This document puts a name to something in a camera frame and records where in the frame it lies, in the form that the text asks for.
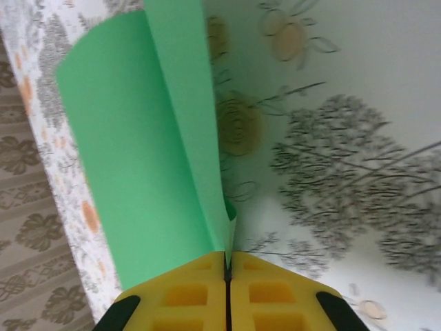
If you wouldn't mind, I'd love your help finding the green paper sheet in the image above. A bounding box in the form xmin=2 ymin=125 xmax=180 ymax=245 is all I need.
xmin=54 ymin=0 xmax=239 ymax=291

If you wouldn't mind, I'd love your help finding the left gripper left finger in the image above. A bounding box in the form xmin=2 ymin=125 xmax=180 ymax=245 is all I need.
xmin=94 ymin=251 xmax=228 ymax=331

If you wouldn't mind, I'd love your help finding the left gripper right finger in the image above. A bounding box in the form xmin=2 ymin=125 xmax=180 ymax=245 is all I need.
xmin=229 ymin=251 xmax=367 ymax=331

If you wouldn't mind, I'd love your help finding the floral table cover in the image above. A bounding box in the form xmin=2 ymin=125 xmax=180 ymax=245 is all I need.
xmin=0 ymin=0 xmax=441 ymax=331

